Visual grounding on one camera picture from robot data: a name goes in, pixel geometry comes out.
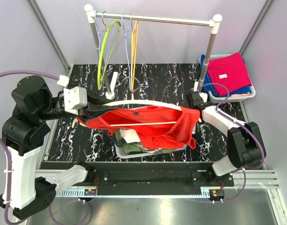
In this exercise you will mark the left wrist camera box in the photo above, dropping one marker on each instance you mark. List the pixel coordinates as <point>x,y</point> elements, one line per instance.
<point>74,99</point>

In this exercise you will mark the lime green hanger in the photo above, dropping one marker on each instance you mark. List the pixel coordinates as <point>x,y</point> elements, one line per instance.
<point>101,71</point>

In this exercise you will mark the magenta folded shirt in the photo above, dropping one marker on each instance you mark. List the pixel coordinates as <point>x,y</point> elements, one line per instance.
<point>228,74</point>

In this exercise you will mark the olive printed tank top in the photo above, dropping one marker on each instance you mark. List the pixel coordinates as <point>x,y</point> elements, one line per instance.
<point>134,147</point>

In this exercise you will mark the yellow hanger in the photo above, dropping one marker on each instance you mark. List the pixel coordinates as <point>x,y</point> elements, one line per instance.
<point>134,40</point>

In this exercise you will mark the pink tank top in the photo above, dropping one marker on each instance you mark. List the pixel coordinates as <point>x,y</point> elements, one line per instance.
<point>129,135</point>

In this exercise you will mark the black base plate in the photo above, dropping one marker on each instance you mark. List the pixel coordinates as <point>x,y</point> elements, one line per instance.
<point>145,179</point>

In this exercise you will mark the white wooden hanger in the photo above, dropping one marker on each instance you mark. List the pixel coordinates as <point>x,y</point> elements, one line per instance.
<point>137,102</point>

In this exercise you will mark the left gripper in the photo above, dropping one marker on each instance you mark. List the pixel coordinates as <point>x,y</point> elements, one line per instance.
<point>94,110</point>

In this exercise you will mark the light blue wire hanger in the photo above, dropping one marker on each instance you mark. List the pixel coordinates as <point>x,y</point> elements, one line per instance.
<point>99,34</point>

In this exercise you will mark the blue folded shirt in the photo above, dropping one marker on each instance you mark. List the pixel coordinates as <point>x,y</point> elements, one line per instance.
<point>207,79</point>

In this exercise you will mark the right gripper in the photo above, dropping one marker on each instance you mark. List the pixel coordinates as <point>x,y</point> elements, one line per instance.
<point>197,106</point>

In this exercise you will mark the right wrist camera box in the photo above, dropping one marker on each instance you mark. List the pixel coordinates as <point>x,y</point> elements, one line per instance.
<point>204,96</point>

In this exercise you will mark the white laundry basket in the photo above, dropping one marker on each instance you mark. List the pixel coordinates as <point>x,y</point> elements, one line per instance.
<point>124,153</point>

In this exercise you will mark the clothes rack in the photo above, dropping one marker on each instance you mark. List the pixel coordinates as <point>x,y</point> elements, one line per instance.
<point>214,24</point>

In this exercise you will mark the grey basket with clothes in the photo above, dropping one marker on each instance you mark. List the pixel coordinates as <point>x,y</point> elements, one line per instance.
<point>235,96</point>

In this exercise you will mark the black marble mat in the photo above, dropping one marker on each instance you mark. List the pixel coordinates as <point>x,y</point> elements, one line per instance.
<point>161,82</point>

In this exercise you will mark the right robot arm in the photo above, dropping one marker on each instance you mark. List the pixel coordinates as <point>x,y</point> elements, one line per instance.
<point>245,147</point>

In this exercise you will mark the red tank top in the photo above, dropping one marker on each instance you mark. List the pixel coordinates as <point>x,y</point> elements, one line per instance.
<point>157,127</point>

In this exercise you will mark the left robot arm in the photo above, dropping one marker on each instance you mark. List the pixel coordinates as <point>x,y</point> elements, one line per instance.
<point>23,135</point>

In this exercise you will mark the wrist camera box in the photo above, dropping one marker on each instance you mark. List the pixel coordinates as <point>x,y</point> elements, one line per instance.
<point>204,96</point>
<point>74,99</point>

